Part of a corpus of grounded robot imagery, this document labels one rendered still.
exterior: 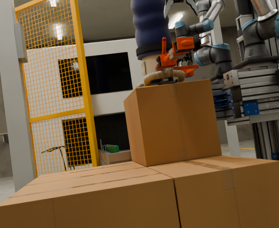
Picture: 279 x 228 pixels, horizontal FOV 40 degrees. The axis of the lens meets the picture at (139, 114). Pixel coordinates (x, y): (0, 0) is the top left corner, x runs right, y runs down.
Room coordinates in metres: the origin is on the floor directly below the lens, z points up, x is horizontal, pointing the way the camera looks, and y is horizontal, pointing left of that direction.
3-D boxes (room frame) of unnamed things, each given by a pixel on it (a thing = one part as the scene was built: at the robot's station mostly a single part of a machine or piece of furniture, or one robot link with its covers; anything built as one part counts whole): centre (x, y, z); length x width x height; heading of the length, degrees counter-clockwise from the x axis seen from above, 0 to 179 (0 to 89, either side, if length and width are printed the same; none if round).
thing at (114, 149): (4.10, 0.38, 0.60); 1.60 x 0.11 x 0.09; 8
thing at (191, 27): (2.66, -0.44, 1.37); 0.11 x 0.11 x 0.08; 51
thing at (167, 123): (2.26, -0.15, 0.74); 0.60 x 0.40 x 0.40; 9
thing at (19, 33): (3.23, 0.91, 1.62); 0.20 x 0.05 x 0.30; 8
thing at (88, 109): (3.52, 0.76, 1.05); 0.87 x 0.10 x 2.10; 60
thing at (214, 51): (2.73, -0.64, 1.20); 0.13 x 0.12 x 0.14; 51
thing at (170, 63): (2.02, -0.18, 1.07); 0.10 x 0.08 x 0.06; 99
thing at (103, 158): (3.74, 0.39, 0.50); 2.31 x 0.05 x 0.19; 8
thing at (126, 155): (2.63, -0.10, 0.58); 0.70 x 0.03 x 0.06; 98
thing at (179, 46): (1.68, -0.23, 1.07); 0.08 x 0.07 x 0.05; 9
